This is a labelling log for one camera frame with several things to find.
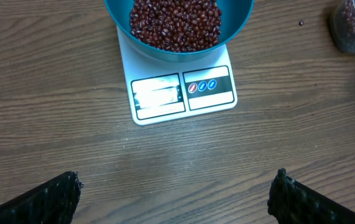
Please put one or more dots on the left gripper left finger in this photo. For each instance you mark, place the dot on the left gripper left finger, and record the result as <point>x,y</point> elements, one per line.
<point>54,201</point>

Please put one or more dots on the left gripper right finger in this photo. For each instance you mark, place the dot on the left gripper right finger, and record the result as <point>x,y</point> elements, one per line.
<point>291,202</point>

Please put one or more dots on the white kitchen scale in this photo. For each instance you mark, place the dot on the white kitchen scale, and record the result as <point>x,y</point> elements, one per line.
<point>160,91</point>

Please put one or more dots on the blue bowl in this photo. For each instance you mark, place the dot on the blue bowl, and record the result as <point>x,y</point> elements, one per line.
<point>234,16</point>

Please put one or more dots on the red beans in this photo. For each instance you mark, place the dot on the red beans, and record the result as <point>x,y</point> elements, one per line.
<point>176,25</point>

